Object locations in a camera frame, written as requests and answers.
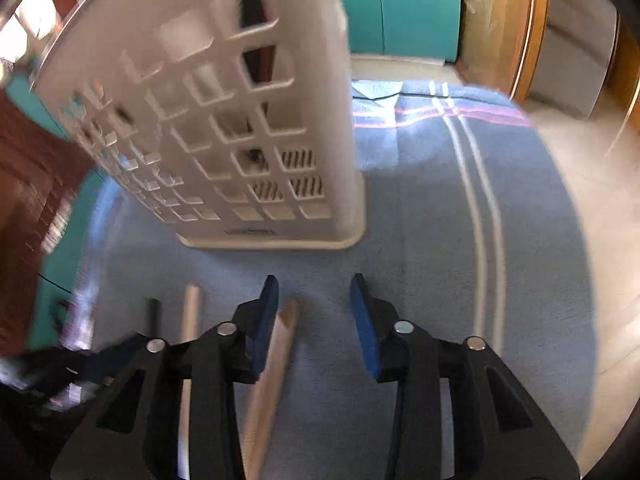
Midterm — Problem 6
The white plastic utensil basket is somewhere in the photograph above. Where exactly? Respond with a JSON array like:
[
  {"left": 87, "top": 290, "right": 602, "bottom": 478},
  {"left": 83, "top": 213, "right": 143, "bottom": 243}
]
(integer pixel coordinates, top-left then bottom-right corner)
[{"left": 30, "top": 0, "right": 368, "bottom": 252}]

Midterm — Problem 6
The metal chopstick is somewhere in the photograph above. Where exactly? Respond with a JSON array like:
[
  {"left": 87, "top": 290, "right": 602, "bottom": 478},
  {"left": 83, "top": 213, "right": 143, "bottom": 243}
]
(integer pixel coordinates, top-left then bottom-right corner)
[{"left": 177, "top": 285, "right": 203, "bottom": 480}]

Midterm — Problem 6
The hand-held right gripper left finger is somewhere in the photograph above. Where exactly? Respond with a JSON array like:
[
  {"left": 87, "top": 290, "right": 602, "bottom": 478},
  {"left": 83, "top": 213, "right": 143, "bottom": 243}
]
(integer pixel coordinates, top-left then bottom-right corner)
[{"left": 50, "top": 275, "right": 280, "bottom": 480}]

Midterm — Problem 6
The grey refrigerator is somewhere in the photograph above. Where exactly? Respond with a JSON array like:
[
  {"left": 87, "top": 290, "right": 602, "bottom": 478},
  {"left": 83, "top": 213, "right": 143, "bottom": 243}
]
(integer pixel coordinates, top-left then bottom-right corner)
[{"left": 527, "top": 0, "right": 623, "bottom": 119}]

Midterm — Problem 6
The carved wooden chair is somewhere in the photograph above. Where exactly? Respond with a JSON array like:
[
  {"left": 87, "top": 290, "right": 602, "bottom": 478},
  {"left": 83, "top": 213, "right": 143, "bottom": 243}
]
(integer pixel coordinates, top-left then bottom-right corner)
[{"left": 0, "top": 0, "right": 97, "bottom": 356}]

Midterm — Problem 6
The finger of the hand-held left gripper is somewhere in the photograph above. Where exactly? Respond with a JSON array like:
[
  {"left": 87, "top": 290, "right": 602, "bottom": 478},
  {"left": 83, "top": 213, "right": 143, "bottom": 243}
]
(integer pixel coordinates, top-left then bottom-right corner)
[{"left": 75, "top": 335, "right": 148, "bottom": 387}]

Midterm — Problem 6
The black chopstick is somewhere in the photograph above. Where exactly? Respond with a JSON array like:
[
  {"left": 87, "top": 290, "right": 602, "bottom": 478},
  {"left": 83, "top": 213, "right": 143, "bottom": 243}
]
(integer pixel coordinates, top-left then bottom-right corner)
[{"left": 144, "top": 299, "right": 163, "bottom": 341}]

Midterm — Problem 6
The blue striped cloth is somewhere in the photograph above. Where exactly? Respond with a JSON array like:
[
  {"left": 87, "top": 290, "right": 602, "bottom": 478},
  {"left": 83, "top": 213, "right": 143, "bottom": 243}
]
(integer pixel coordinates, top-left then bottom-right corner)
[{"left": 75, "top": 80, "right": 601, "bottom": 480}]

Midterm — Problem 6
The wooden framed glass sliding door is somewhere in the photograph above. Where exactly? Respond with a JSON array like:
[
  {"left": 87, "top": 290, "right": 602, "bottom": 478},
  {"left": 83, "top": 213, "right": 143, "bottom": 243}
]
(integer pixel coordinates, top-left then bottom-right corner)
[{"left": 457, "top": 0, "right": 551, "bottom": 104}]

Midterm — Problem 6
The light wooden chopstick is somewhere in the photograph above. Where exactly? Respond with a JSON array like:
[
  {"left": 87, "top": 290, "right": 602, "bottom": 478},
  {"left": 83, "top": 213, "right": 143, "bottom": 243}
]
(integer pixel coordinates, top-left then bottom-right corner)
[{"left": 242, "top": 299, "right": 301, "bottom": 480}]

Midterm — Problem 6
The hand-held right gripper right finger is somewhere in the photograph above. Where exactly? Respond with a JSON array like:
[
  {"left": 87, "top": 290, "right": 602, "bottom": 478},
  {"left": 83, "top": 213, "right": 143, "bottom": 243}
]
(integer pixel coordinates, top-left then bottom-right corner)
[{"left": 350, "top": 272, "right": 581, "bottom": 480}]

